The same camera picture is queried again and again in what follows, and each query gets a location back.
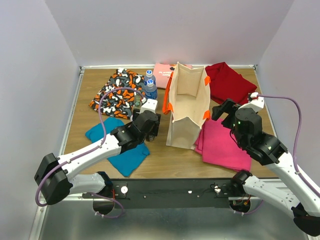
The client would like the Pocari Sweat bottle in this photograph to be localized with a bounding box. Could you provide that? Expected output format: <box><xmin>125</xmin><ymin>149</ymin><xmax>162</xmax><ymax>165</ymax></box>
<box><xmin>145</xmin><ymin>79</ymin><xmax>158</xmax><ymax>100</ymax></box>
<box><xmin>144</xmin><ymin>69</ymin><xmax>156</xmax><ymax>86</ymax></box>

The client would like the green glass bottle front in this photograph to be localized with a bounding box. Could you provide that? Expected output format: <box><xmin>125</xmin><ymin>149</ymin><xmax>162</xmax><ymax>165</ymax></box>
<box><xmin>134</xmin><ymin>91</ymin><xmax>145</xmax><ymax>102</ymax></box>

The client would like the dark red cloth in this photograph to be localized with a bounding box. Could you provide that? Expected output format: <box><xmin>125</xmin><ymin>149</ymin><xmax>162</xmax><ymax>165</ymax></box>
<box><xmin>205</xmin><ymin>62</ymin><xmax>257</xmax><ymax>105</ymax></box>

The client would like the magenta folded cloth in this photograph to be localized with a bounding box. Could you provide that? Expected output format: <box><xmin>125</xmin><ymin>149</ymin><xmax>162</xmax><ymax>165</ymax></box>
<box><xmin>195</xmin><ymin>118</ymin><xmax>252</xmax><ymax>172</ymax></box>

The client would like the beige canvas tote bag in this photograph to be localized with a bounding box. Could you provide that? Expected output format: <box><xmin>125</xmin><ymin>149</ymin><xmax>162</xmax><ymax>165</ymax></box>
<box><xmin>162</xmin><ymin>62</ymin><xmax>211</xmax><ymax>149</ymax></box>

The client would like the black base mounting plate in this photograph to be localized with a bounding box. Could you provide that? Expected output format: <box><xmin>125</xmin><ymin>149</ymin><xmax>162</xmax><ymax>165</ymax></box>
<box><xmin>93</xmin><ymin>178</ymin><xmax>261</xmax><ymax>213</ymax></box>

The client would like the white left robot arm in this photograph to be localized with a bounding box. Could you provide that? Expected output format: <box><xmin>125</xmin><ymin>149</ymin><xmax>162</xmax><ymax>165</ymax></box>
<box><xmin>34</xmin><ymin>110</ymin><xmax>161</xmax><ymax>207</ymax></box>

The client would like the teal folded cloth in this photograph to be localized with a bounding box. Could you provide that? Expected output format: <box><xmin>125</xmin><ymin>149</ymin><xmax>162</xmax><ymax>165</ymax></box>
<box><xmin>85</xmin><ymin>117</ymin><xmax>150</xmax><ymax>177</ymax></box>

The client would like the dark can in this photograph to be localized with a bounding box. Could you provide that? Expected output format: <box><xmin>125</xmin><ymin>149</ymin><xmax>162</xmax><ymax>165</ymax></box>
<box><xmin>146</xmin><ymin>135</ymin><xmax>156</xmax><ymax>142</ymax></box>

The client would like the orange camouflage cloth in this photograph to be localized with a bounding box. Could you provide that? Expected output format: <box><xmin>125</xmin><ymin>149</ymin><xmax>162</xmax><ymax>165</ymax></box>
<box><xmin>89</xmin><ymin>68</ymin><xmax>145</xmax><ymax>120</ymax></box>

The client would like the light pink printed cloth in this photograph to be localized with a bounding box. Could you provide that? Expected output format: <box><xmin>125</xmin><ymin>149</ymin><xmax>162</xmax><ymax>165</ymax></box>
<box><xmin>153</xmin><ymin>63</ymin><xmax>177</xmax><ymax>89</ymax></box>

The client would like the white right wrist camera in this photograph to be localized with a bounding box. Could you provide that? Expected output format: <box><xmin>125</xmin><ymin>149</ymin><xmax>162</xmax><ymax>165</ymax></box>
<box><xmin>239</xmin><ymin>92</ymin><xmax>265</xmax><ymax>113</ymax></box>

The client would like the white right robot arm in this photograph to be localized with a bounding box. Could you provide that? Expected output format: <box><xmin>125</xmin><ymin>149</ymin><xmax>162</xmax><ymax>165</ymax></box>
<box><xmin>211</xmin><ymin>95</ymin><xmax>320</xmax><ymax>237</ymax></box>

